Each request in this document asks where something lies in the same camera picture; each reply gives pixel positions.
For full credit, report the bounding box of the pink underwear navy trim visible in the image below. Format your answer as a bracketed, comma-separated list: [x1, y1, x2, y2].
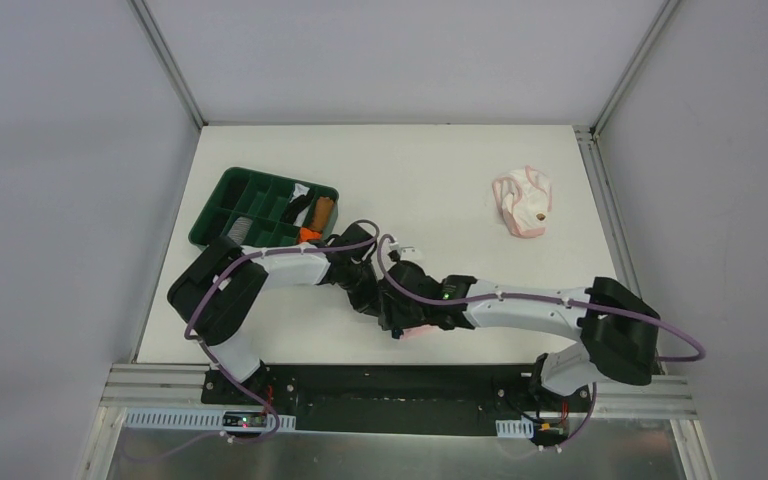
[391, 325, 439, 340]

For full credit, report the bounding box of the white underwear pink trim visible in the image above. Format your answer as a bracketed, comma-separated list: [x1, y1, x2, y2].
[491, 165, 553, 239]

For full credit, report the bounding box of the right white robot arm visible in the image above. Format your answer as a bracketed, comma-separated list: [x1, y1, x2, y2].
[378, 261, 659, 410]

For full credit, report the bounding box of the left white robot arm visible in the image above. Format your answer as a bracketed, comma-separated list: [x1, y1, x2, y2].
[166, 220, 380, 405]

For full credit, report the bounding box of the orange rolled cloth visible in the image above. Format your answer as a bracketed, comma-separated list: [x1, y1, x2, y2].
[297, 227, 322, 244]

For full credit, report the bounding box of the black white rolled cloth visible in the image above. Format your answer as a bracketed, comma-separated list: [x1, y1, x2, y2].
[280, 183, 312, 224]

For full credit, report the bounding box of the grey striped rolled cloth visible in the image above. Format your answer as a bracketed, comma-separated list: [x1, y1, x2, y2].
[226, 216, 253, 245]

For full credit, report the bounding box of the green compartment tray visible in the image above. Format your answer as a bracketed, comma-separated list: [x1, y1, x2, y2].
[188, 167, 339, 249]

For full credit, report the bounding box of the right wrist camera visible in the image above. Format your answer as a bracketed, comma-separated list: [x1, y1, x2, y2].
[388, 245, 424, 264]

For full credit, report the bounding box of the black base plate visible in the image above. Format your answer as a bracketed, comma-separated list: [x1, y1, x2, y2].
[201, 364, 591, 436]

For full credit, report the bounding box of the small white cable duct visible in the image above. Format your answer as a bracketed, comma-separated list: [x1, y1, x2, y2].
[495, 417, 535, 439]

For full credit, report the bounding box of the white slotted cable duct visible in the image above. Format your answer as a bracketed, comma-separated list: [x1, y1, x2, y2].
[123, 408, 296, 434]

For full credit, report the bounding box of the right side aluminium rail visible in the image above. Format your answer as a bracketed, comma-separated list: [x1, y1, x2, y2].
[573, 126, 660, 385]

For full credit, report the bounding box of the aluminium rail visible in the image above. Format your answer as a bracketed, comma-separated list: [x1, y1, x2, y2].
[573, 126, 660, 385]
[100, 363, 699, 421]

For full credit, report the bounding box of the aluminium front rail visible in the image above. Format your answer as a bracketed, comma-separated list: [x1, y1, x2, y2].
[100, 363, 699, 421]

